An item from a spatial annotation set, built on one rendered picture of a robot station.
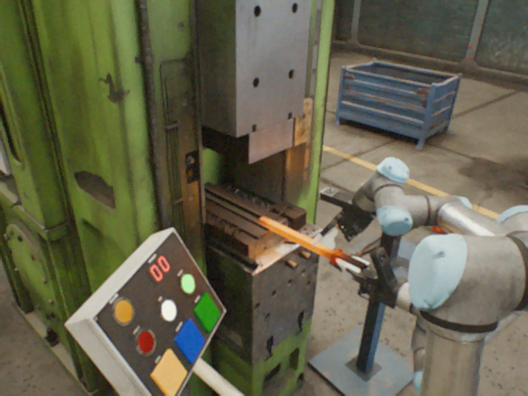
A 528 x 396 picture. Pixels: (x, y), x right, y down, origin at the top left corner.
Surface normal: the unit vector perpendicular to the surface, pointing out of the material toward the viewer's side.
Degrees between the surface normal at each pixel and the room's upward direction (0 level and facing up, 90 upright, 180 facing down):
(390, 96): 89
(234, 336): 42
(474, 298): 71
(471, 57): 90
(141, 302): 60
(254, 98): 90
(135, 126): 90
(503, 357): 0
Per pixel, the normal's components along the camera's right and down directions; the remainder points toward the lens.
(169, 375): 0.84, -0.29
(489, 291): 0.03, 0.23
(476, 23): -0.75, 0.31
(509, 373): 0.02, -0.87
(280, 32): 0.73, 0.35
